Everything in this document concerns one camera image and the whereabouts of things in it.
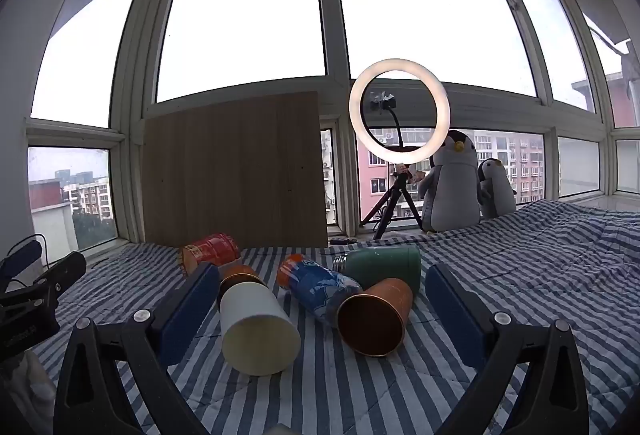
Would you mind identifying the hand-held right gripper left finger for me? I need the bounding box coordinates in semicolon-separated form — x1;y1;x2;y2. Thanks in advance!
54;261;221;435

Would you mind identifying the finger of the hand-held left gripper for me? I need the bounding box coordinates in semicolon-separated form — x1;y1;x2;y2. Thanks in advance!
0;240;42;288
0;251;87;311

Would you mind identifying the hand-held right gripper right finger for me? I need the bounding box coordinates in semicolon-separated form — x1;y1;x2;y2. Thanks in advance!
425;263;592;435

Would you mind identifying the person's left forearm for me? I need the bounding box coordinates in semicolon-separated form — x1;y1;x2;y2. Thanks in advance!
0;349;57;435

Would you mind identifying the dark brown cup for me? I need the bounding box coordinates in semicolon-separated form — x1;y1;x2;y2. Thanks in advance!
216;264;268;309

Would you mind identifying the red printed cup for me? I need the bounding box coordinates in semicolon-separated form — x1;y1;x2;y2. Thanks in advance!
180;233;242;277

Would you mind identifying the white paper cup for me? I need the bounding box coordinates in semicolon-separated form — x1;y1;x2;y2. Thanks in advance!
219;281;302;376

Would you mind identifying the copper orange cup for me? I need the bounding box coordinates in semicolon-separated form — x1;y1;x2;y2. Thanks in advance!
336;278;415;359

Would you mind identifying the green insulated cup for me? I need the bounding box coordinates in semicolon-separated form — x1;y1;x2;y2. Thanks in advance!
333;244;422;297

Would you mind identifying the blue striped blanket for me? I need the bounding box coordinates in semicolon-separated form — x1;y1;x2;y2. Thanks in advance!
0;199;640;435

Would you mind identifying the large grey penguin plush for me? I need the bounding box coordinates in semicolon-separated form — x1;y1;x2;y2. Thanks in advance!
417;130;484;234

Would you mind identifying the blue printed plastic bottle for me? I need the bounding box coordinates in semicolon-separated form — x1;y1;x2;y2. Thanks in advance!
276;253;364;327

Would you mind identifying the small grey penguin plush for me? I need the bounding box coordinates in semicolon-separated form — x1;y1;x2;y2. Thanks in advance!
477;158;518;220

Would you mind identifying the black and red tripod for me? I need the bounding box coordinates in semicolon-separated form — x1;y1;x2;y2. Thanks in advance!
360;163;424;241

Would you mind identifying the wooden board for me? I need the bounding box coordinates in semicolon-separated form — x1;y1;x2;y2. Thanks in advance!
141;90;330;249

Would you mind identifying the black phone holder gooseneck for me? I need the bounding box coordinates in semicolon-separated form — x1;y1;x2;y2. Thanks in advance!
369;91;407;151

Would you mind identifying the black cable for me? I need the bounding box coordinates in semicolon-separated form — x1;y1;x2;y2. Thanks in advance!
9;233;49;268

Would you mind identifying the white ring light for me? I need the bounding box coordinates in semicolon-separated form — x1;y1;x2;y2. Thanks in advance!
348;59;452;165

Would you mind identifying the white window frame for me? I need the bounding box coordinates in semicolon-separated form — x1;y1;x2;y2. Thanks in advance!
0;0;640;248

